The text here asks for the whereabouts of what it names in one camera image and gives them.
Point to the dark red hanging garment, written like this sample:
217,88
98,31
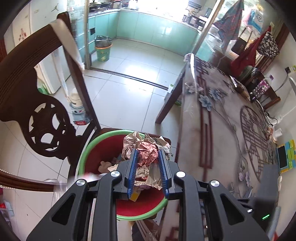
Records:
247,57

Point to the black lettered hanging bag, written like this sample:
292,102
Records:
268,46

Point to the purple drink bottle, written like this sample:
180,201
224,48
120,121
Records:
259,90

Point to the blue yellow tablet case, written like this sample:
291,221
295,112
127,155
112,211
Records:
286,156

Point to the green kitchen trash bin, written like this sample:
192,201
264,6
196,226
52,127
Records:
103,46

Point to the snack bag on table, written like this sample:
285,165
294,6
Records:
240,88

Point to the dark wooden chair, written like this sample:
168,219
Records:
267,100

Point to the blue white hanging pouch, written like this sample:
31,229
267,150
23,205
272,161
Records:
255,20

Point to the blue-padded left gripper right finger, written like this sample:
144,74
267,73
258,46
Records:
208,211

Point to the plaid hanging towel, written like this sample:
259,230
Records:
229,25

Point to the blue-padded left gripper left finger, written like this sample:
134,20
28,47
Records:
86,208

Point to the black small handbag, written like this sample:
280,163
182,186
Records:
240,44

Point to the white refrigerator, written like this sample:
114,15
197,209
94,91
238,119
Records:
31,29

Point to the red green trash basket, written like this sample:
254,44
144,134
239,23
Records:
107,145

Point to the carved wooden chair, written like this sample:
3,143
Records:
43,120

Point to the red wrapper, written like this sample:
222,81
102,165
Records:
147,173

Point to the white tissue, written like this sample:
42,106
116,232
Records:
279,180

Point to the teal kitchen cabinets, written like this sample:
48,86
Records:
175,36

